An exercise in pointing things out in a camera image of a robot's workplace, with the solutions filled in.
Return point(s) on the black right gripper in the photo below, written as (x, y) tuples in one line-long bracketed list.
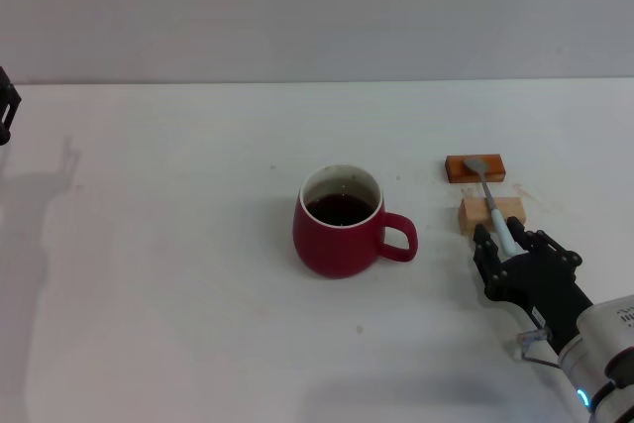
[(545, 289)]

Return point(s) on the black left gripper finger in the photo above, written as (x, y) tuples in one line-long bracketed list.
[(7, 106)]

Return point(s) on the red ceramic mug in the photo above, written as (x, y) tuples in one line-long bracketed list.
[(337, 249)]

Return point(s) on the light wooden arch block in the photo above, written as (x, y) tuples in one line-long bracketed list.
[(473, 212)]

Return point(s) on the dark orange wooden block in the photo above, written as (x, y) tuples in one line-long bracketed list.
[(455, 170)]

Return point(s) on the dark coffee liquid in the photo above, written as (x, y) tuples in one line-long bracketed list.
[(339, 210)]

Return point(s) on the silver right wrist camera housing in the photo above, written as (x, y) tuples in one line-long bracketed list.
[(599, 339)]

